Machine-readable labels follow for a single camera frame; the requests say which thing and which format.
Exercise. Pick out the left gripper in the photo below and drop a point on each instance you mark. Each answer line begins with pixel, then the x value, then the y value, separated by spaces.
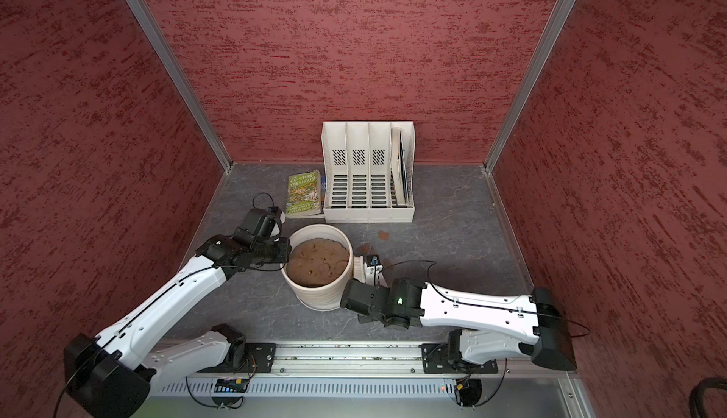
pixel 284 249

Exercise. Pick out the white ceramic pot with mud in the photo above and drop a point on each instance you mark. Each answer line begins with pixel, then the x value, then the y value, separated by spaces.
pixel 319 266

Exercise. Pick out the blue white scrub brush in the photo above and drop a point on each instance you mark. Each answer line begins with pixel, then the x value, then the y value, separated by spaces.
pixel 360 269

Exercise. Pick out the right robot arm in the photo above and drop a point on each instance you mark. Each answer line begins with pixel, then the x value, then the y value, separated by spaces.
pixel 484 327

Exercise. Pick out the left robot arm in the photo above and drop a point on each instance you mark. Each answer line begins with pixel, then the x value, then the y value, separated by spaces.
pixel 113 373

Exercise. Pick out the green paperback book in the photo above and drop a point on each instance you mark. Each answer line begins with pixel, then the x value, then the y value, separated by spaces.
pixel 304 196

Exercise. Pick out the blue book under green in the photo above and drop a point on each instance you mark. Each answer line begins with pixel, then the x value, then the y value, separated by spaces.
pixel 323 191

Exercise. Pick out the white file organizer rack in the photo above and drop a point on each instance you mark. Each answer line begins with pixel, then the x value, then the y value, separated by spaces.
pixel 359 178

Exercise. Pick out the books in organizer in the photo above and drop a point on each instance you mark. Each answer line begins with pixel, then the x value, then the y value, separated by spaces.
pixel 397 166

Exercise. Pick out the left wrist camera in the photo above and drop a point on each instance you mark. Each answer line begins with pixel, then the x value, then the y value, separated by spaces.
pixel 278 214

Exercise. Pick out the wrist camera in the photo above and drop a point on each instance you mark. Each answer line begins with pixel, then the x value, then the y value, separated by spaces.
pixel 278 214
pixel 372 271

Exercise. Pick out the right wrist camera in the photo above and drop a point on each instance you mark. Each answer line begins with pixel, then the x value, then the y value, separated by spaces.
pixel 372 271

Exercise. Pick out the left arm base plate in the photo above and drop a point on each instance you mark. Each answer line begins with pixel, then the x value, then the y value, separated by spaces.
pixel 255 357

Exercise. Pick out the aluminium mounting rail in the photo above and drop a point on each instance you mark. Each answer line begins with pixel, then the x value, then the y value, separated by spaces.
pixel 346 358

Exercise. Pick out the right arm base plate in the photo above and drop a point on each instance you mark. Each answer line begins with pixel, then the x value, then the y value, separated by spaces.
pixel 435 360

